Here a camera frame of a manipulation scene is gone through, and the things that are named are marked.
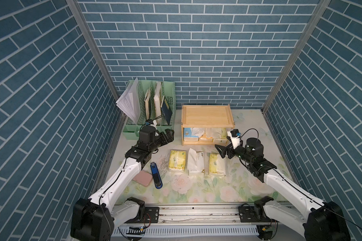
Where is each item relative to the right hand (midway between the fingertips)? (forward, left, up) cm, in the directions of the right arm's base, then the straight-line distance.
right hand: (224, 141), depth 80 cm
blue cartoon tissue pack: (+11, +18, -10) cm, 23 cm away
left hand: (+1, +28, +3) cm, 28 cm away
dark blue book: (+30, +38, -8) cm, 49 cm away
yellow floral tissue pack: (-5, +25, -14) cm, 30 cm away
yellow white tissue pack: (-6, +2, -15) cm, 17 cm away
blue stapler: (-16, +36, -15) cm, 42 cm away
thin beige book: (+26, +49, +1) cm, 56 cm away
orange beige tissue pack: (+11, +8, -12) cm, 18 cm away
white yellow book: (+23, +41, +5) cm, 47 cm away
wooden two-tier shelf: (+9, +10, +3) cm, 14 cm away
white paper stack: (+19, +57, +7) cm, 61 cm away
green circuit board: (-41, +41, -22) cm, 62 cm away
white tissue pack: (-6, +15, -14) cm, 21 cm away
